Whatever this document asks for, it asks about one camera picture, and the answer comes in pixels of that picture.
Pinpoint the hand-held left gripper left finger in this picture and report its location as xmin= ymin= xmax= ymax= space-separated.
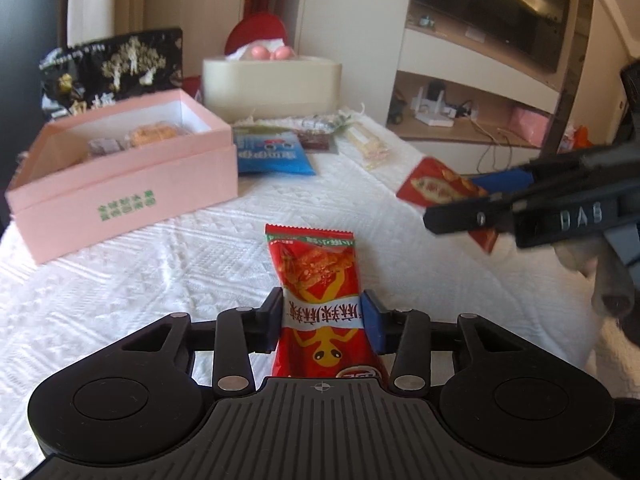
xmin=120 ymin=287 xmax=285 ymax=394

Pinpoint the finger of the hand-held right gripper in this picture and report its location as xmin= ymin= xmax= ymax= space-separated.
xmin=422 ymin=194 xmax=523 ymax=237
xmin=469 ymin=152 xmax=598 ymax=197

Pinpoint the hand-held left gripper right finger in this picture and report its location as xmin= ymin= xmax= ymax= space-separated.
xmin=360 ymin=290 xmax=523 ymax=395

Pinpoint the small red snack packet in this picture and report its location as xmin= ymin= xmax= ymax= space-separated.
xmin=396 ymin=156 xmax=498 ymax=254

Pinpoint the long red snack packet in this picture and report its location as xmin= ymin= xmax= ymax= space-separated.
xmin=265 ymin=224 xmax=389 ymax=381

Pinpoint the pale wafer packet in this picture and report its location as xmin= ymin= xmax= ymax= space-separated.
xmin=347 ymin=124 xmax=392 ymax=170

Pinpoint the blue snack packet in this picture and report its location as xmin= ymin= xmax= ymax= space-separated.
xmin=232 ymin=127 xmax=317 ymax=177

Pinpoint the small dark brown packet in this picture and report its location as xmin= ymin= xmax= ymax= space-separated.
xmin=299 ymin=130 xmax=337 ymax=154

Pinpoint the clear packet green label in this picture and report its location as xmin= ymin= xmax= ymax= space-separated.
xmin=300 ymin=109 xmax=363 ymax=136

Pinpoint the pink cardboard box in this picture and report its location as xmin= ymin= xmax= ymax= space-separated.
xmin=5 ymin=87 xmax=240 ymax=266

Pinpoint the pink storage bag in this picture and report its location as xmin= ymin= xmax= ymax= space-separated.
xmin=510 ymin=105 xmax=554 ymax=136

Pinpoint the orange toy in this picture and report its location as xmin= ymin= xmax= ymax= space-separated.
xmin=565 ymin=125 xmax=596 ymax=154

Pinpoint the white router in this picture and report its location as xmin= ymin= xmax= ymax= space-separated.
xmin=415 ymin=82 xmax=456 ymax=128

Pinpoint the white textured tablecloth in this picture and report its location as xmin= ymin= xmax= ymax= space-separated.
xmin=0 ymin=107 xmax=616 ymax=461

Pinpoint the white wooden shelf unit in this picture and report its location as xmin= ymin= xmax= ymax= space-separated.
xmin=387 ymin=0 xmax=597 ymax=149

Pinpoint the black television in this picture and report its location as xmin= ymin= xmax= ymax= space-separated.
xmin=410 ymin=0 xmax=574 ymax=74

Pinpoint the beige tissue box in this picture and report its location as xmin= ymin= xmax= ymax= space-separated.
xmin=201 ymin=55 xmax=343 ymax=124

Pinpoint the red round chair back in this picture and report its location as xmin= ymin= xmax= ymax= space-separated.
xmin=224 ymin=14 xmax=291 ymax=57

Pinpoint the black snack bag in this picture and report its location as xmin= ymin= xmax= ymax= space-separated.
xmin=39 ymin=27 xmax=185 ymax=123

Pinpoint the beige curtain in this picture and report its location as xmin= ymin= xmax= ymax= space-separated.
xmin=65 ymin=0 xmax=151 ymax=47

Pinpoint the tall black cabinet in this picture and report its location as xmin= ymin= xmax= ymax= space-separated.
xmin=0 ymin=0 xmax=68 ymax=126

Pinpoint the thin power cable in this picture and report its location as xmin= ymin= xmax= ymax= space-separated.
xmin=472 ymin=114 xmax=517 ymax=172

